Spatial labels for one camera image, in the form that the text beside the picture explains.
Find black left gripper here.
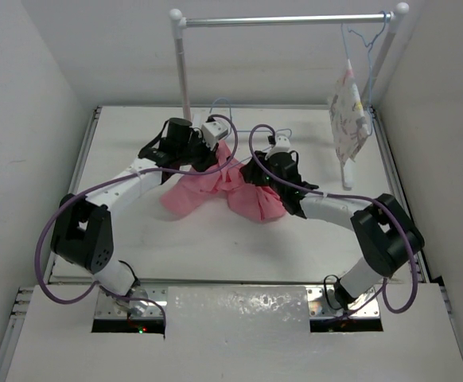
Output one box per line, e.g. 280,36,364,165
177,130,218,174

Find pink t-shirt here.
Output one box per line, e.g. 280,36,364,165
160,159,286,223

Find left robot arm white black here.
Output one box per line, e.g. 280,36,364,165
50,118,228,313

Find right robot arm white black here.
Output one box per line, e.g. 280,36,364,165
240,151,425,310

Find floral patterned white cloth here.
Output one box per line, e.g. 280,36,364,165
329,59,369,164

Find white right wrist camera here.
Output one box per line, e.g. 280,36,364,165
266,134,291,159

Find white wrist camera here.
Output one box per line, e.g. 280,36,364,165
266,134,291,159
200,121,228,150

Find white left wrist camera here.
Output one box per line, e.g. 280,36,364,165
200,121,228,150

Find white clothes rack with rail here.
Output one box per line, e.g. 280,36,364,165
169,2,410,190

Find blue wire hanger with cloth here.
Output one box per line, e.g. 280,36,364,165
340,10,394,121

